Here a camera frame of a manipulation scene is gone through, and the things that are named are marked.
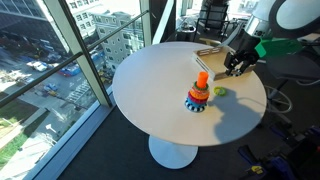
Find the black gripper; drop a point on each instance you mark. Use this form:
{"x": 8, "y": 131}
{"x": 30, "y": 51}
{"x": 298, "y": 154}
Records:
{"x": 248, "y": 46}

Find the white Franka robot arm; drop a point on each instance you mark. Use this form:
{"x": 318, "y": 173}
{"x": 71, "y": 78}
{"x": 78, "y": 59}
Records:
{"x": 293, "y": 16}

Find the wooden tray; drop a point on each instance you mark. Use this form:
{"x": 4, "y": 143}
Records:
{"x": 213, "y": 60}

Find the swivel stool with footring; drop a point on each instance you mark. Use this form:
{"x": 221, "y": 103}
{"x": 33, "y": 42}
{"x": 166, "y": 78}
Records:
{"x": 290, "y": 70}

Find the black background chair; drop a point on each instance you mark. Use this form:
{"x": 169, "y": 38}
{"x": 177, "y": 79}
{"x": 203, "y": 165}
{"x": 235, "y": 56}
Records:
{"x": 213, "y": 15}

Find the pile of clamps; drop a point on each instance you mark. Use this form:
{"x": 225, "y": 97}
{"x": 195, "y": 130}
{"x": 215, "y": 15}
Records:
{"x": 280, "y": 156}

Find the dark window mullion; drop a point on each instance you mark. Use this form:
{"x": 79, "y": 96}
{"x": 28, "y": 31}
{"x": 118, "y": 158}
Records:
{"x": 145, "y": 20}

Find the grey window pillar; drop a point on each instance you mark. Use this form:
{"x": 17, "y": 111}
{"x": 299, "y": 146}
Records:
{"x": 83, "y": 60}

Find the orange post striped base stacker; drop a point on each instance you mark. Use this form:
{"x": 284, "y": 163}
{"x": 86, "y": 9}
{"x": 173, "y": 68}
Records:
{"x": 202, "y": 79}

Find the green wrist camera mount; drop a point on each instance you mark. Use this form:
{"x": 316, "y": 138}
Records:
{"x": 278, "y": 47}

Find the white table pedestal base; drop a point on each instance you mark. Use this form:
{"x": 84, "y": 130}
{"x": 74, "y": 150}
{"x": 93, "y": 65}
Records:
{"x": 173, "y": 153}

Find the horizontal window rail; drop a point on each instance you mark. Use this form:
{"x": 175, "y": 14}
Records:
{"x": 50, "y": 71}

